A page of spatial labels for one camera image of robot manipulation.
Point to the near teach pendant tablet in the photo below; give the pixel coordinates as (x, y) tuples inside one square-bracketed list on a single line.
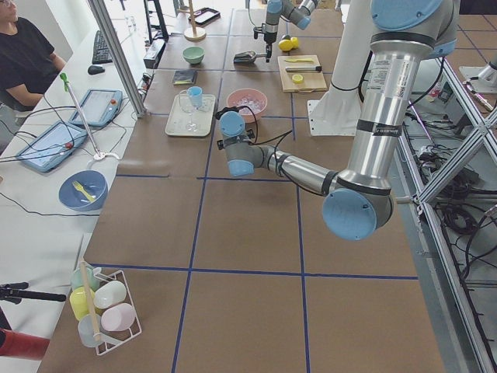
[(52, 147)]

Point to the green pastel cup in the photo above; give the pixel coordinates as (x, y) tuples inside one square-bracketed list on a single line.
[(81, 277)]

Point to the yellow plastic knife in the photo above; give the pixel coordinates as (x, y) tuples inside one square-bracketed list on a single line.
[(299, 60)]

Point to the grey yellow cloth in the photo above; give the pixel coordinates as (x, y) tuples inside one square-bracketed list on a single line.
[(184, 77)]

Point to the green tipped stick stand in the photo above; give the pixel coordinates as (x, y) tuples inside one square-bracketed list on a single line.
[(99, 155)]

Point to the yellow pastel cup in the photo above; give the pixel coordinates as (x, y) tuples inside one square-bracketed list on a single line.
[(78, 303)]

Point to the light blue cup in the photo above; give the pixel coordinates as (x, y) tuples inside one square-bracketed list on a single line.
[(195, 95)]

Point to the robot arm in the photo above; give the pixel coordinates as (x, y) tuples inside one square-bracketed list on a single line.
[(299, 15), (358, 199)]

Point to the white pastel cup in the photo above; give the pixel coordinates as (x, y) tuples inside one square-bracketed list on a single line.
[(110, 294)]

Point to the clear pastel cup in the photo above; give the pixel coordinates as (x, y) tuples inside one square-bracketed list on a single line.
[(86, 332)]

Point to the cream bear tray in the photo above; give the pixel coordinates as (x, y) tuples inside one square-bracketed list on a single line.
[(187, 121)]

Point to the black keyboard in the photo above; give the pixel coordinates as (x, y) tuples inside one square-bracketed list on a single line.
[(101, 52)]

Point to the silver metal ice scoop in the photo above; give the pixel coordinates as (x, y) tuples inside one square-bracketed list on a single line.
[(248, 57)]

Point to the teach pendant tablet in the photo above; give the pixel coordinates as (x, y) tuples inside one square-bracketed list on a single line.
[(52, 147), (100, 106)]

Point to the clear wine glass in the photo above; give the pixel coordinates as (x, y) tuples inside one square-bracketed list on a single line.
[(186, 107)]

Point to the blue bowl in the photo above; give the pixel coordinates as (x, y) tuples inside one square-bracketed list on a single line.
[(93, 181)]

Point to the aluminium truss frame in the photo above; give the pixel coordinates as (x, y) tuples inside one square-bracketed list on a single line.
[(448, 153)]

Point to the yellow plastic fork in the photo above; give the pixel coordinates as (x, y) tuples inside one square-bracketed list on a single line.
[(80, 188)]

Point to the black tray with pink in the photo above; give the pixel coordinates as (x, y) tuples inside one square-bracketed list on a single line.
[(206, 15)]

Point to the white wire cup rack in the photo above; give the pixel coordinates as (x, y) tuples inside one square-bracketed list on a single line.
[(115, 339)]

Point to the wooden cutting board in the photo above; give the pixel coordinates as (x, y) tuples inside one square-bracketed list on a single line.
[(301, 73)]

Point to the wooden paper towel holder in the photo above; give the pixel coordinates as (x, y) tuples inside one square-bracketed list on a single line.
[(193, 32)]

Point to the pink bowl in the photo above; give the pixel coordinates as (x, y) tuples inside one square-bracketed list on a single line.
[(247, 92)]

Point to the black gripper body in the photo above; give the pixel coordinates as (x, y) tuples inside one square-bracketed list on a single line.
[(269, 37)]

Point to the pink pastel cup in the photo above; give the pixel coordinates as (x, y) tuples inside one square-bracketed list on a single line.
[(118, 318)]

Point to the clear ice cubes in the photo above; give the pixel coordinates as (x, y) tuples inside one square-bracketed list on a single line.
[(248, 105)]

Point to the yellow lemon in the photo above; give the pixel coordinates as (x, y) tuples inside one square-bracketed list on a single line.
[(295, 42), (286, 45)]

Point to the steel cylinder tool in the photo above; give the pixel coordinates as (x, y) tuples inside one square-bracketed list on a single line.
[(304, 69)]

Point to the aluminium frame post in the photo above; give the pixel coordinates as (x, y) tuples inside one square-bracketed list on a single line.
[(106, 26)]

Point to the person in black shirt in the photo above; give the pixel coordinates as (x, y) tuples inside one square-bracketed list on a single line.
[(29, 63)]

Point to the black computer mouse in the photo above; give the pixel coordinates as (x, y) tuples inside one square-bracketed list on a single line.
[(95, 69)]

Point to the far teach pendant tablet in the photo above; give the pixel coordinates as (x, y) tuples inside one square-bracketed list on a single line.
[(100, 106)]

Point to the lemon half slice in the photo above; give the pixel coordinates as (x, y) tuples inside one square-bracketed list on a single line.
[(297, 78)]

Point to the sage green bowl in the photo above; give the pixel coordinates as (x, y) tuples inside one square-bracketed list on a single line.
[(193, 55)]

